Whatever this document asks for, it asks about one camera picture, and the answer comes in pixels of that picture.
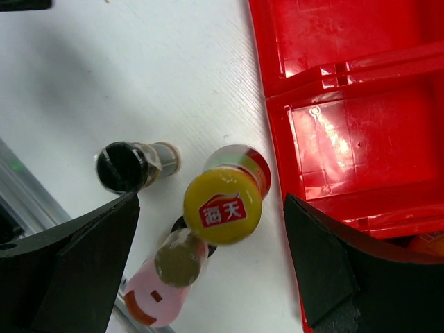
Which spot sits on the black-cap pepper shaker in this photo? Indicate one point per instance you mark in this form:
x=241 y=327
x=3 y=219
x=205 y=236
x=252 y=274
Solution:
x=125 y=167

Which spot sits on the small tan-cap sauce bottle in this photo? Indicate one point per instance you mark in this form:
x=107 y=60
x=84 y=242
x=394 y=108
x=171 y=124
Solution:
x=182 y=256

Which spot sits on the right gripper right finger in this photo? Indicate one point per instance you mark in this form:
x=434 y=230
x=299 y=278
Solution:
x=349 y=281

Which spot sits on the aluminium table front rail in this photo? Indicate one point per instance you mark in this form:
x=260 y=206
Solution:
x=34 y=209

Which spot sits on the tall yellow-cap sauce bottle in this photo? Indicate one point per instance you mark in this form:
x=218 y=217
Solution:
x=223 y=205

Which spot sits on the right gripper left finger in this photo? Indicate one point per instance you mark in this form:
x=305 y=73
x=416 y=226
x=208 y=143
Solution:
x=66 y=278

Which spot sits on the red three-compartment plastic tray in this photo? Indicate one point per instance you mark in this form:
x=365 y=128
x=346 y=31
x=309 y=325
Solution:
x=354 y=97

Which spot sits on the pink-cap spice shaker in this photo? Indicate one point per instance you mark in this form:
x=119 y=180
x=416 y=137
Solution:
x=150 y=301

